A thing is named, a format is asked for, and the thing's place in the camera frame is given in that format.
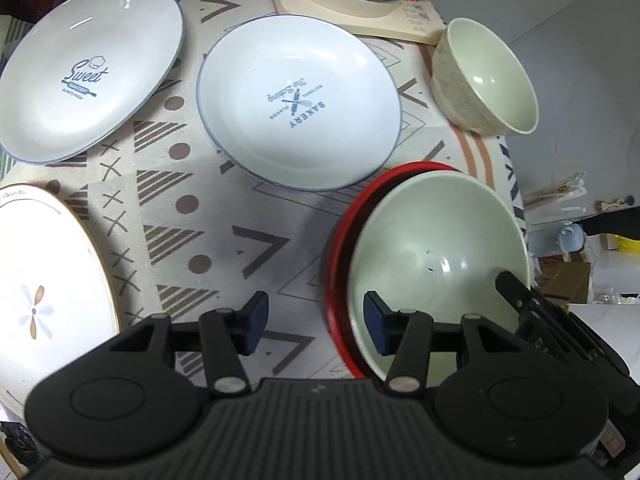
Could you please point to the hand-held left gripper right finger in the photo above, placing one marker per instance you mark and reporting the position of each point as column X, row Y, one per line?
column 376, row 322

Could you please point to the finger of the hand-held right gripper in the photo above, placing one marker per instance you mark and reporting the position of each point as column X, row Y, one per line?
column 515, row 290

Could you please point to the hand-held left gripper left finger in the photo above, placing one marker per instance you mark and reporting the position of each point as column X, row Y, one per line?
column 255, row 322

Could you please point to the red plate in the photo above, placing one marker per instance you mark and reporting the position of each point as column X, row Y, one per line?
column 337, row 280

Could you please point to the large pale green bowl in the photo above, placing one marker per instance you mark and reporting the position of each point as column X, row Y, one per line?
column 440, row 240

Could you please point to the small pale green bowl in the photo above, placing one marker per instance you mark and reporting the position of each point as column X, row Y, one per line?
column 480, row 85

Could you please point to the white plate crossed utensils print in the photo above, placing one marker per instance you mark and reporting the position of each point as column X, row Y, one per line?
column 300, row 100

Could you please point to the white plate script print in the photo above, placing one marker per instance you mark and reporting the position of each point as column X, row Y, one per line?
column 90, row 75

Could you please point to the cardboard box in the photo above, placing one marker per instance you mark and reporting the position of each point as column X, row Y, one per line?
column 565, row 277

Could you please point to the light blue cup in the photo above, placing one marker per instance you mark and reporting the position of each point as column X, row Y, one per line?
column 572, row 237

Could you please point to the patterned tablecloth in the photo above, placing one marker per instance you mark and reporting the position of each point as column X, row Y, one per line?
column 210, row 240

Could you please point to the white plate flower print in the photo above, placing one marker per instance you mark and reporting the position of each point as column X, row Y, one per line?
column 45, row 280

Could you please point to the cream kettle base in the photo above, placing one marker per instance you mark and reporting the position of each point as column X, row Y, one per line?
column 320, row 7

